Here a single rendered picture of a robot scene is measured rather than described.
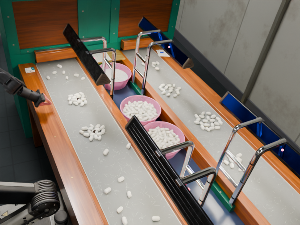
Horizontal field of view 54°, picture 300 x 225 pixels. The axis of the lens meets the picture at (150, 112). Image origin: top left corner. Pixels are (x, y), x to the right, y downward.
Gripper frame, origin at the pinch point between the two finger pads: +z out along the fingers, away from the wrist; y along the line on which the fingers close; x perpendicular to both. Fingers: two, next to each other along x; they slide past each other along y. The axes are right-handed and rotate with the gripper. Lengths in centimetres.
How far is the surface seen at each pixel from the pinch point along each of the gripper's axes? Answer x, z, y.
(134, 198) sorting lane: -8, 22, -73
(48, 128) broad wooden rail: 7.4, 0.0, -14.9
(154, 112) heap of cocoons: -34, 52, -20
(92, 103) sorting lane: -11.3, 25.7, 2.0
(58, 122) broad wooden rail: 3.3, 5.1, -11.5
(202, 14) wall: -128, 187, 151
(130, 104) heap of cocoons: -26, 42, -7
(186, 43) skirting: -90, 219, 168
